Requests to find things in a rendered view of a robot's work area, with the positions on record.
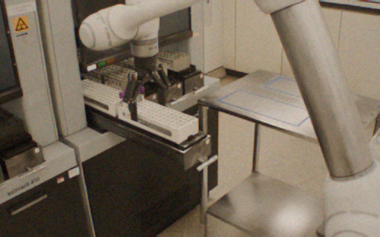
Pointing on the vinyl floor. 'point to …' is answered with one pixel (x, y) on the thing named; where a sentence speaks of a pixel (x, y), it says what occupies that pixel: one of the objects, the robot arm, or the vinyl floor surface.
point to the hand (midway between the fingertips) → (149, 110)
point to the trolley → (274, 220)
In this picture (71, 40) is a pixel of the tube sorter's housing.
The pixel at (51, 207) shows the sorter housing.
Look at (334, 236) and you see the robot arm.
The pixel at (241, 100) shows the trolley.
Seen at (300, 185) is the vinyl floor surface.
